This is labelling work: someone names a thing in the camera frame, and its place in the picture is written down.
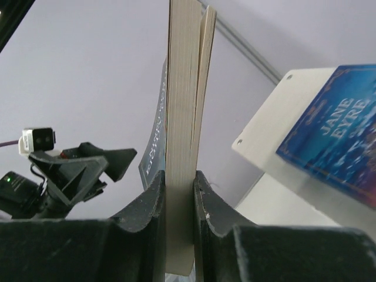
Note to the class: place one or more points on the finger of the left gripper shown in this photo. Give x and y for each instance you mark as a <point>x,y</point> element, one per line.
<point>118,159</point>
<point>69,180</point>

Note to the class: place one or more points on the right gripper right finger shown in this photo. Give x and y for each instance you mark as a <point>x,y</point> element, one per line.
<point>229,247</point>

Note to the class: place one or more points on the white two-tier shelf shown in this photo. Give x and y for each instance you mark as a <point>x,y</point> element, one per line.
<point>266,130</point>

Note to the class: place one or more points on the Jane Eyre book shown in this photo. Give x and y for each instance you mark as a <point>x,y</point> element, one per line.
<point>334,138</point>

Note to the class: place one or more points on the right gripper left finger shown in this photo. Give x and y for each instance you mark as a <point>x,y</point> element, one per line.
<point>130,246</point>

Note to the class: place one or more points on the dark blue book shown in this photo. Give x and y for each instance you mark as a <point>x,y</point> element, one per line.
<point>173,145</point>

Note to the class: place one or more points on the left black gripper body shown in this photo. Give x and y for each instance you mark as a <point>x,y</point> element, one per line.
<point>74,153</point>

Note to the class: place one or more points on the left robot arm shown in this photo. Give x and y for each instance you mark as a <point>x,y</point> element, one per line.
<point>22,198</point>

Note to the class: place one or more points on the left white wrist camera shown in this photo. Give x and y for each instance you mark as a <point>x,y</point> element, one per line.
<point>36,139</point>

